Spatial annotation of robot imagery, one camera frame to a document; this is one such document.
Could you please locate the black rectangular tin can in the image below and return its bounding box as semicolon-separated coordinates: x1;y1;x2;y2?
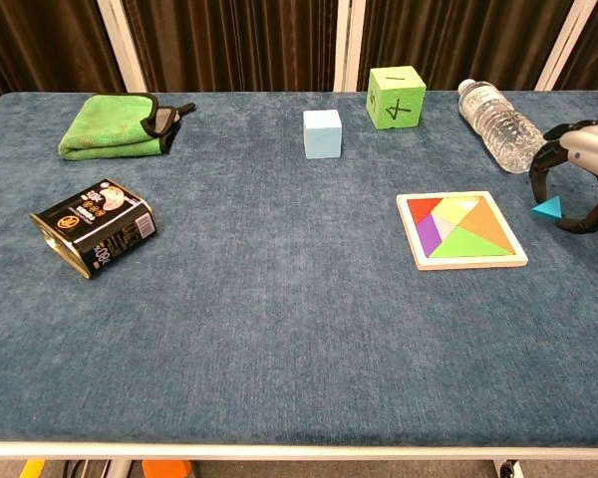
29;177;158;281

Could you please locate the purple parallelogram tangram piece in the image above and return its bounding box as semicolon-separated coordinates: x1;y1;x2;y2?
416;214;446;258

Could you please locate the yellow tangram piece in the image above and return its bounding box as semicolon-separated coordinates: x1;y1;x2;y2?
431;197;480;227

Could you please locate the folded green microfibre cloth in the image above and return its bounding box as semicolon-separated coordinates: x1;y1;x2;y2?
58;92;197;162

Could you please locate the clear plastic water bottle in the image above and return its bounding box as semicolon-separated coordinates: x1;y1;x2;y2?
456;78;547;175

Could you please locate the black cable bundle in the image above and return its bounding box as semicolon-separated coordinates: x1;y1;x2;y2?
62;459;112;478

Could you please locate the green foam number cube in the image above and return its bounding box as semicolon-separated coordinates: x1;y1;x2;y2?
366;67;428;131

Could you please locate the wooden tangram puzzle tray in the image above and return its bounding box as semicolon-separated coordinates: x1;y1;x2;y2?
396;190;530;272

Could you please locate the white partition post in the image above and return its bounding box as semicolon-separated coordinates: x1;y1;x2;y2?
95;0;149;95
332;0;366;94
533;0;598;93

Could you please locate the cyan triangle puzzle piece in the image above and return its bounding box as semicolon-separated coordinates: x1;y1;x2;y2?
530;195;564;221

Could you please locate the yellow block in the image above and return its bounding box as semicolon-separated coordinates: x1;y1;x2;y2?
432;216;457;243

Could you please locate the red triangle tangram piece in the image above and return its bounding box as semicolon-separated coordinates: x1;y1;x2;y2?
409;197;446;223

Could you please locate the orange triangle tangram piece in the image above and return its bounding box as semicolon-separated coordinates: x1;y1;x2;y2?
457;198;516;253

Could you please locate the blue felt table mat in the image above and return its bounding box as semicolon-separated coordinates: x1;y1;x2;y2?
0;91;598;447

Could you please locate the green triangle tangram piece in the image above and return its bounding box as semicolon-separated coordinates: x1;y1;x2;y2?
430;226;512;259

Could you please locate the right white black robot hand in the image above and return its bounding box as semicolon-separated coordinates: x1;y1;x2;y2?
527;119;598;235

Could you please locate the light blue foam cube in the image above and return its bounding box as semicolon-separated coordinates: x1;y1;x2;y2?
302;109;344;161

